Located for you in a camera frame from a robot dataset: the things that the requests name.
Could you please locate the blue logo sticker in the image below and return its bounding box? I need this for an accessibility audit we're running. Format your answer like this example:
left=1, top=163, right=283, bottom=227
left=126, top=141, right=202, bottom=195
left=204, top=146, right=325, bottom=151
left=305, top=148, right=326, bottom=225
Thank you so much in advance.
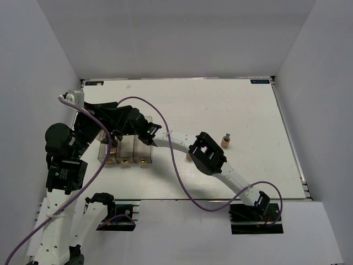
left=85, top=81, right=104, bottom=86
left=250, top=79, right=270, bottom=84

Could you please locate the left blue logo sticker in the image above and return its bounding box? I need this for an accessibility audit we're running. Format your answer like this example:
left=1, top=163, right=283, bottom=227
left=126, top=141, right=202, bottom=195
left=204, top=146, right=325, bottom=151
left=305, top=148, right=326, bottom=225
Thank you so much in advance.
left=85, top=81, right=104, bottom=86

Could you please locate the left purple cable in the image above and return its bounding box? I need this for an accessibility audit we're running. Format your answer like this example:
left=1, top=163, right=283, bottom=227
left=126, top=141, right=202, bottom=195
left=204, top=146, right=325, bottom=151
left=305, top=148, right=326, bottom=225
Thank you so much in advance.
left=5, top=95, right=137, bottom=262

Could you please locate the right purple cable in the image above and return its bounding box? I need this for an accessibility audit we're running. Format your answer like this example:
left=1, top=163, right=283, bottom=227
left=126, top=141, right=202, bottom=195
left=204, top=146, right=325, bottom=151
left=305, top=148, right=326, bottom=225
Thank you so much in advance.
left=117, top=96, right=284, bottom=227

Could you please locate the right blue logo sticker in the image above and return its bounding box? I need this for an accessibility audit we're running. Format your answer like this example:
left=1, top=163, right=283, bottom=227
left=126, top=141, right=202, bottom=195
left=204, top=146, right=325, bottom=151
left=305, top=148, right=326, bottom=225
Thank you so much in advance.
left=250, top=79, right=270, bottom=84

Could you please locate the clear organizer left compartment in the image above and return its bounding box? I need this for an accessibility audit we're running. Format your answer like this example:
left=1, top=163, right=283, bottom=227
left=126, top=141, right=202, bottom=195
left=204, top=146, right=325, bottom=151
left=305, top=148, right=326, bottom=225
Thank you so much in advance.
left=98, top=129, right=122, bottom=166

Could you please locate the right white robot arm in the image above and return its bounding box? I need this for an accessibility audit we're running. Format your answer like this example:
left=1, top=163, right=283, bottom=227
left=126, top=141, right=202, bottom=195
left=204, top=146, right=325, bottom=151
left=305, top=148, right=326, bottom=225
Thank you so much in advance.
left=117, top=105, right=270, bottom=220

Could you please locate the purple cable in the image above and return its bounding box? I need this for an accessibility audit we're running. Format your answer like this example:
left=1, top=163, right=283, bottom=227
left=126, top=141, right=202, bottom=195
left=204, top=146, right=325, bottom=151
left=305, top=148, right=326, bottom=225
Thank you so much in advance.
left=117, top=96, right=284, bottom=227
left=5, top=95, right=137, bottom=262

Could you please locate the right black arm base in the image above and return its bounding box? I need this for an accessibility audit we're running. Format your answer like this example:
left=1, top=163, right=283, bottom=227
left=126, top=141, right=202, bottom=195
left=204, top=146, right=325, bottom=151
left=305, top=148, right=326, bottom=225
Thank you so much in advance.
left=229, top=203, right=284, bottom=235

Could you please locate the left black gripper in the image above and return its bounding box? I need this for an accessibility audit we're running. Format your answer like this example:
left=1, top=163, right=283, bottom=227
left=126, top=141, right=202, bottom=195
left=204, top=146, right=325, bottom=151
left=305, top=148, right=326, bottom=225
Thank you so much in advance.
left=72, top=100, right=132, bottom=158

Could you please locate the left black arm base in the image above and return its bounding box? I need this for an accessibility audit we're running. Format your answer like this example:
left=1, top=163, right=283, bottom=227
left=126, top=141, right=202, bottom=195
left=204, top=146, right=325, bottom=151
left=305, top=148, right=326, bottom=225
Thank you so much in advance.
left=97, top=200, right=140, bottom=232

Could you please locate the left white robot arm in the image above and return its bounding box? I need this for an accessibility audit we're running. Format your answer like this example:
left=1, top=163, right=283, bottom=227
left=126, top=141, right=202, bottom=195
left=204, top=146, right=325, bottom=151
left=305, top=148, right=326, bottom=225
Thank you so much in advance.
left=31, top=102, right=134, bottom=264

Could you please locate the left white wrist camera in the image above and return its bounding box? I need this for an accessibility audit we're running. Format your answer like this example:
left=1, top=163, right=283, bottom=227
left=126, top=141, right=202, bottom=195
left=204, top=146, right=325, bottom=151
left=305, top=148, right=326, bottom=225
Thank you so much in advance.
left=58, top=89, right=84, bottom=108

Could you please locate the beige foundation bottle black cap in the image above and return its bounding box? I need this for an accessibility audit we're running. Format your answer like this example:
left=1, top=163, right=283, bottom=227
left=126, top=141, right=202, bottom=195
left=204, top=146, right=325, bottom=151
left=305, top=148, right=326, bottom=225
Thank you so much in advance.
left=186, top=153, right=192, bottom=161

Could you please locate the beige foundation bottle silver cap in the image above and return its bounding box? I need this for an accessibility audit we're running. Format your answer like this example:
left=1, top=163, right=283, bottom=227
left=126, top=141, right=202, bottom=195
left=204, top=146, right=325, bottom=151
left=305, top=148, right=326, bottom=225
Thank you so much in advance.
left=221, top=133, right=231, bottom=149

